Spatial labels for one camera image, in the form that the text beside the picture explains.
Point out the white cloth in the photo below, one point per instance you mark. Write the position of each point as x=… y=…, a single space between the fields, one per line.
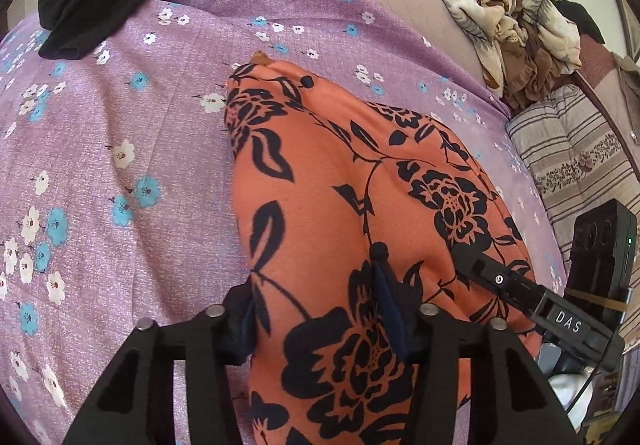
x=562 y=392

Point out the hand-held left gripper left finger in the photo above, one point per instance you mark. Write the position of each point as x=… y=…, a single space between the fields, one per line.
x=240 y=325

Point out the orange black floral garment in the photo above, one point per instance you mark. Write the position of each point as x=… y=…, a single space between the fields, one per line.
x=325 y=175

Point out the brown ruffled cloth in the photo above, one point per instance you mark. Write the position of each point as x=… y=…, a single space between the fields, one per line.
x=525 y=80

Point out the khaki jacket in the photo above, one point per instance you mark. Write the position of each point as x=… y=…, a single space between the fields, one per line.
x=630 y=90

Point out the striped pillow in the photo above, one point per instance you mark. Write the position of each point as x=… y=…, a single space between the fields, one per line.
x=575 y=150

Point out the purple floral bedsheet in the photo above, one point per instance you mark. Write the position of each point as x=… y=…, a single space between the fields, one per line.
x=150 y=125

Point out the brown lace garment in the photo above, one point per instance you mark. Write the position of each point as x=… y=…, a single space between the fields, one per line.
x=260 y=58

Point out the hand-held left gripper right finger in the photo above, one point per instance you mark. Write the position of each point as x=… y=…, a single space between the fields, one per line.
x=392 y=310

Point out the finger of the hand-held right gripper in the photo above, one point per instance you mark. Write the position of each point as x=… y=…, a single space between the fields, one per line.
x=495 y=277

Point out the dark cloth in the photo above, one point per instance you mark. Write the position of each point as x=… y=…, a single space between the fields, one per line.
x=585 y=20

